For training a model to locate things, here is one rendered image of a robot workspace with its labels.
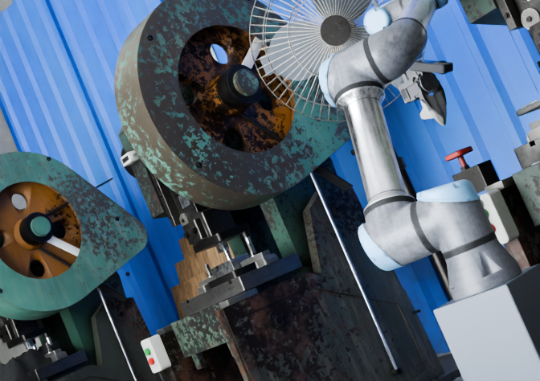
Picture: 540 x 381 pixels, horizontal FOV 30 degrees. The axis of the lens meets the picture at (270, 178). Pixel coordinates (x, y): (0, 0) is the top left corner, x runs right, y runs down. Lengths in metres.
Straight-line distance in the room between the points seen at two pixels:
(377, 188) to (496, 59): 2.16
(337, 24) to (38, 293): 2.33
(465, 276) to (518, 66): 2.24
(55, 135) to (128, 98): 3.42
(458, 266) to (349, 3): 1.48
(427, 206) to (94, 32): 4.43
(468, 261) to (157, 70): 1.74
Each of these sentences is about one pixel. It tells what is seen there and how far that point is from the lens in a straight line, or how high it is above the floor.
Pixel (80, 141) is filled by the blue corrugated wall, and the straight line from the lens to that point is 6.70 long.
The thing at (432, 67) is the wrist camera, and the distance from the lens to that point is 2.73.
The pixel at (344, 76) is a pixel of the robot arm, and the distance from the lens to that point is 2.30.
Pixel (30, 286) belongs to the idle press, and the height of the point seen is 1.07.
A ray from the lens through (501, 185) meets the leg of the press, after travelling 2.66.
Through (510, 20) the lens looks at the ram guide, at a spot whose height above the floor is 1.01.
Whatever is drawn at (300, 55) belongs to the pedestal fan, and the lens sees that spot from 3.34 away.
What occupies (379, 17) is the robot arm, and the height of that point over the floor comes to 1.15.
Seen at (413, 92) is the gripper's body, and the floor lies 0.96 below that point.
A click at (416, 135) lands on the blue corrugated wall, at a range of 4.60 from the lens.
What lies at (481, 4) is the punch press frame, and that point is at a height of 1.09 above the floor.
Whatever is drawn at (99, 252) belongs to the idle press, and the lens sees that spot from 5.21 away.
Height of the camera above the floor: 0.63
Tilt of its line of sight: 6 degrees up
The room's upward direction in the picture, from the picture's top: 23 degrees counter-clockwise
